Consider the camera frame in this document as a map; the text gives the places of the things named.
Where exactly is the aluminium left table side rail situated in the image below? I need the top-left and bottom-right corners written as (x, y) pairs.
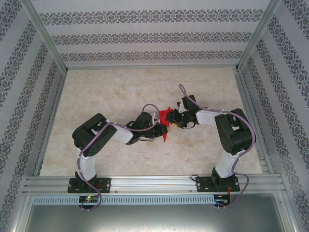
top-left (32, 71), bottom-right (68, 177)

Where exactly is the aluminium right table side rail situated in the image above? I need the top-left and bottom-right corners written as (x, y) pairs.
top-left (233, 69), bottom-right (275, 174)

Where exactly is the aluminium mounting rail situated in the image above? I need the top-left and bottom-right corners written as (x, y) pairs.
top-left (23, 175), bottom-right (287, 194)

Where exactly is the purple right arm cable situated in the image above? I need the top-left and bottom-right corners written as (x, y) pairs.
top-left (178, 84), bottom-right (257, 211)

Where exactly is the aluminium frame post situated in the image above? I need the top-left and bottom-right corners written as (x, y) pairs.
top-left (20, 0), bottom-right (70, 73)
top-left (235, 0), bottom-right (282, 71)

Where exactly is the grey metal panel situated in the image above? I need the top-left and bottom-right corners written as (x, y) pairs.
top-left (26, 204), bottom-right (285, 232)

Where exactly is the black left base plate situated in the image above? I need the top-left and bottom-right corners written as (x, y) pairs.
top-left (67, 177), bottom-right (112, 194)

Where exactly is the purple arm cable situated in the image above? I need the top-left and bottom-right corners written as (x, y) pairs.
top-left (78, 103), bottom-right (161, 213)
top-left (178, 84), bottom-right (257, 211)

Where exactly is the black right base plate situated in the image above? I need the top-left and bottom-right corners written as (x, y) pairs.
top-left (196, 175), bottom-right (240, 193)

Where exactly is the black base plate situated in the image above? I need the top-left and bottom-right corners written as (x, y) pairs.
top-left (196, 175), bottom-right (240, 193)
top-left (67, 177), bottom-right (112, 194)

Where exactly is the aluminium left frame post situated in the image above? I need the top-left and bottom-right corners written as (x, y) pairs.
top-left (20, 0), bottom-right (70, 73)

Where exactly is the slotted grey cable duct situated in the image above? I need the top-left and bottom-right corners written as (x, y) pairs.
top-left (32, 194), bottom-right (215, 205)

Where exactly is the aluminium table side rail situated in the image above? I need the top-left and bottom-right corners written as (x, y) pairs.
top-left (32, 71), bottom-right (68, 177)
top-left (233, 69), bottom-right (275, 174)

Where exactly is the aluminium right frame post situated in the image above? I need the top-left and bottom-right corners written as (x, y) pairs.
top-left (235, 0), bottom-right (282, 71)

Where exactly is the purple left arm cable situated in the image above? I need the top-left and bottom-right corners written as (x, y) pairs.
top-left (78, 103), bottom-right (161, 213)

